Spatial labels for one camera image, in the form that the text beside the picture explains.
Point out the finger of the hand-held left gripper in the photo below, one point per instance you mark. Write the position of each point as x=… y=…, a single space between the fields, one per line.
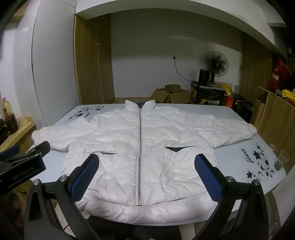
x=10 y=152
x=39 y=148

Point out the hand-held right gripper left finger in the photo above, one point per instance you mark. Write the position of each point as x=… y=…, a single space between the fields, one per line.
x=85 y=177

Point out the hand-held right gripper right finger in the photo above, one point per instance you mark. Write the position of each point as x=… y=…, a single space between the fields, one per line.
x=207 y=177

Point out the white puffer jacket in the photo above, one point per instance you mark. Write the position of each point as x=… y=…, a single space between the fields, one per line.
x=119 y=143

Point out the wooden side counter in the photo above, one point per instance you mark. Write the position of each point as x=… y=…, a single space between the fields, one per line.
x=20 y=133

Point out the clear plastic jar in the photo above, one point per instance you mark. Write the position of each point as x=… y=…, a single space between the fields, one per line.
x=24 y=120

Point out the cooking oil bottle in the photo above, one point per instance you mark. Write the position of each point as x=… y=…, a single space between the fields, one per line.
x=9 y=115

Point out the clear plastic cup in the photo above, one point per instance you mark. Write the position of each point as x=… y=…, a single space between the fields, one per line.
x=281 y=160

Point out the black bag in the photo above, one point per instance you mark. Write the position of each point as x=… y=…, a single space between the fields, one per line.
x=243 y=107

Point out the red box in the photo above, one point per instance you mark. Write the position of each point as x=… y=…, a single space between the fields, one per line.
x=228 y=101

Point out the black yellow delivery box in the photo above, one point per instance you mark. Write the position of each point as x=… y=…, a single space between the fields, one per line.
x=206 y=95

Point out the open cardboard box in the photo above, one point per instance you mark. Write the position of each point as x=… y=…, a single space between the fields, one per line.
x=170 y=95

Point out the yellow helmet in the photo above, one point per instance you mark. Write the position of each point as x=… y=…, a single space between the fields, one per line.
x=226 y=89

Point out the wooden side cabinet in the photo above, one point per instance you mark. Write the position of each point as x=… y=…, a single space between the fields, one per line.
x=276 y=115

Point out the small cardboard box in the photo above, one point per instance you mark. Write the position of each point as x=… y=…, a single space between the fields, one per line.
x=172 y=88

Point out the black cylinder speaker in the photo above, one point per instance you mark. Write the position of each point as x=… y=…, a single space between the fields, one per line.
x=204 y=77

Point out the wooden wardrobe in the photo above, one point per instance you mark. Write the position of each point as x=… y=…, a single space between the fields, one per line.
x=94 y=62

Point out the black standing fan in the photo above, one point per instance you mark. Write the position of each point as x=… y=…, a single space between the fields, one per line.
x=216 y=62

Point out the yellow cloth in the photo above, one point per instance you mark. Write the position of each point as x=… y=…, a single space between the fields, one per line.
x=289 y=94

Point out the red plastic bags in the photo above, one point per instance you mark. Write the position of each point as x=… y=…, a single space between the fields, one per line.
x=280 y=73

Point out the white wall socket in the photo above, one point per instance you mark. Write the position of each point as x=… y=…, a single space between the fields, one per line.
x=176 y=57

